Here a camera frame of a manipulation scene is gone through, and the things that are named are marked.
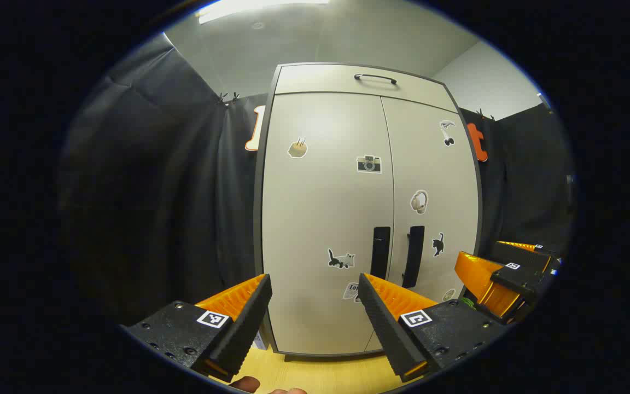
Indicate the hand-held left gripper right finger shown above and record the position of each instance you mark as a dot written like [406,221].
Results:
[389,331]

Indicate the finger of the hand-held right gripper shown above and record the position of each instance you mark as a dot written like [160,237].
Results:
[514,282]
[534,256]

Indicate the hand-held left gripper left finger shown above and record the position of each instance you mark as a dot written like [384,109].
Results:
[241,331]

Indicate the grey cabinet door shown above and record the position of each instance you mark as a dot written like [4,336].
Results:
[320,219]
[435,175]

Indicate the grey double-door shoe cabinet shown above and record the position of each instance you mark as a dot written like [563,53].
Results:
[326,79]

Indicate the grey cabinet drawer front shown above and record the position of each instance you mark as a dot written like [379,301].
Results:
[315,79]

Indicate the black cloth clip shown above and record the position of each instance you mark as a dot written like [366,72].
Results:
[228,98]
[484,114]

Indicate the black backdrop cloth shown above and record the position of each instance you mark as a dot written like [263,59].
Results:
[156,191]

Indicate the ceiling light panel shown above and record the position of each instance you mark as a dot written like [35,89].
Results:
[249,8]

